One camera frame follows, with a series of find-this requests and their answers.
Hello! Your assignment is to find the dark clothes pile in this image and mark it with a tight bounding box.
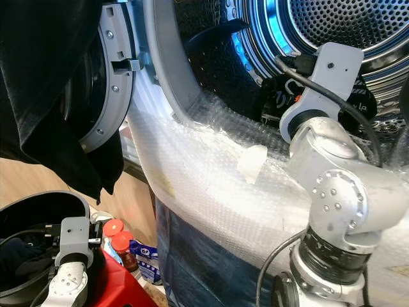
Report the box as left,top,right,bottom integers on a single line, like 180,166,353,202
0,237,52,282

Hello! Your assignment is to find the black round laundry basket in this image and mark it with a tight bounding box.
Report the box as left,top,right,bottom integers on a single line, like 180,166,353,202
0,190,91,304

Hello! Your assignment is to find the wooden cabinet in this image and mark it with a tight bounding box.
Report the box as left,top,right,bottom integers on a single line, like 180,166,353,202
0,157,160,247

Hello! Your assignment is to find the red-capped bottle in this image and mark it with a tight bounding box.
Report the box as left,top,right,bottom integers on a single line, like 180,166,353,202
102,219,126,240
111,232,136,269

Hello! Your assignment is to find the blue and white package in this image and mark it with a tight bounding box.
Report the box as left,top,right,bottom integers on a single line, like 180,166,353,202
131,240,164,285

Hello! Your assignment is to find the black hanging garment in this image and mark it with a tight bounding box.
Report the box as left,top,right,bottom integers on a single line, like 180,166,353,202
0,0,125,204

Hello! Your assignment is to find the blue washer protective film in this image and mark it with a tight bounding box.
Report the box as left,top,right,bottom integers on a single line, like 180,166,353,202
153,198,295,307

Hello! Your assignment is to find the grey round washer door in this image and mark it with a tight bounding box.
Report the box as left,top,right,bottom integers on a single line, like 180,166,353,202
83,0,159,145

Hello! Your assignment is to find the white bubble wrap sheet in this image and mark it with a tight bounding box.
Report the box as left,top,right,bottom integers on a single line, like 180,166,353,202
125,83,409,301

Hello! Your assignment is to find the grey washer door gasket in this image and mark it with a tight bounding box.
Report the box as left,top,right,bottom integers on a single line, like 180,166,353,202
144,0,231,122

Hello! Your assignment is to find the clear tape piece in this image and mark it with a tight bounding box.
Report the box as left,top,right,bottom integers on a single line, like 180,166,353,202
236,144,269,186

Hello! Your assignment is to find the black drum paddle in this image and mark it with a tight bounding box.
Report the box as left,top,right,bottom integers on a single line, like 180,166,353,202
182,18,250,55

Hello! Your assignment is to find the black garment with white print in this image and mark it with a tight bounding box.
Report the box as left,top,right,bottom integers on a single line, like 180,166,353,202
259,67,387,129

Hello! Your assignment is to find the perforated steel washer drum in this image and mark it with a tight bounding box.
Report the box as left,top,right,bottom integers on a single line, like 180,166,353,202
176,0,409,138

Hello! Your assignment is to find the black left camera cable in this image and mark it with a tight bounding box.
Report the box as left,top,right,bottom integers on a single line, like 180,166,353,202
0,226,56,256

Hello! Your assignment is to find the black camera cable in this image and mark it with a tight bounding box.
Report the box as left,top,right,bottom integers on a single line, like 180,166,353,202
0,226,56,256
275,54,384,168

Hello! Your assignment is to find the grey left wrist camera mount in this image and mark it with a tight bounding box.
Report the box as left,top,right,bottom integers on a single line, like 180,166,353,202
52,216,96,269

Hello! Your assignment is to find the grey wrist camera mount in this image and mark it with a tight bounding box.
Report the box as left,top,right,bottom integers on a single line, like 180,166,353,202
280,42,365,143
52,216,96,269

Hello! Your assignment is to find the black thin arm cable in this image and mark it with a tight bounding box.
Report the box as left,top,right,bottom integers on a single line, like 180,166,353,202
256,230,307,307

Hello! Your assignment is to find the black right camera cable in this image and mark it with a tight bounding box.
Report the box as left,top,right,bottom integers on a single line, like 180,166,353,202
275,54,384,168

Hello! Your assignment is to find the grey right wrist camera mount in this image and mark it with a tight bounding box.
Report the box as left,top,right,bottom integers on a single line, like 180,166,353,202
280,42,365,143

